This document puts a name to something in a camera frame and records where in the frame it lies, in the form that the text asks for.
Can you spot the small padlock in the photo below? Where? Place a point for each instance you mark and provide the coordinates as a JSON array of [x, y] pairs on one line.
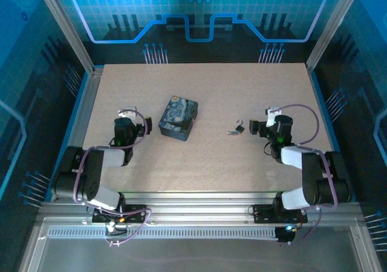
[[240, 129]]

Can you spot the starry night print box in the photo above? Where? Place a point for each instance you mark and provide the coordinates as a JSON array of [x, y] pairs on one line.
[[178, 118]]

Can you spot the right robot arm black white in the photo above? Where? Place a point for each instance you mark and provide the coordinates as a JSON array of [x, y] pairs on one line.
[[314, 172]]

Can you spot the black controller box green light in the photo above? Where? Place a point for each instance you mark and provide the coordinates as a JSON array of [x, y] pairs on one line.
[[285, 235]]

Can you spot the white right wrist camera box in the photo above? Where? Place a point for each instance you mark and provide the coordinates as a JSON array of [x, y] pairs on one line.
[[272, 115]]

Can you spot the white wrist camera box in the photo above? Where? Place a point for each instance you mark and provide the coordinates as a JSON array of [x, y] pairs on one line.
[[128, 112], [272, 115]]

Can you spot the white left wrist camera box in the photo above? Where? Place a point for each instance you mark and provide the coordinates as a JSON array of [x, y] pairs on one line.
[[128, 112]]

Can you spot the aluminium side rail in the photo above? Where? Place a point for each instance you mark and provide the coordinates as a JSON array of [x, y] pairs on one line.
[[80, 124]]

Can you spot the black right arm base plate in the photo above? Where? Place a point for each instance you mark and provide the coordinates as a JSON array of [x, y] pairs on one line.
[[264, 213]]

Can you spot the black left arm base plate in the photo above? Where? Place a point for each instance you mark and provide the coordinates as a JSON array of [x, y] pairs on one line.
[[136, 214]]

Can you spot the aluminium frame rail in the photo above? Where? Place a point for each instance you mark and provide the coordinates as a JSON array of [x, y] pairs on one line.
[[196, 204]]

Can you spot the aluminium frame post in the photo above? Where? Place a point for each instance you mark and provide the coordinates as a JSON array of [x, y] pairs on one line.
[[332, 24], [65, 27]]

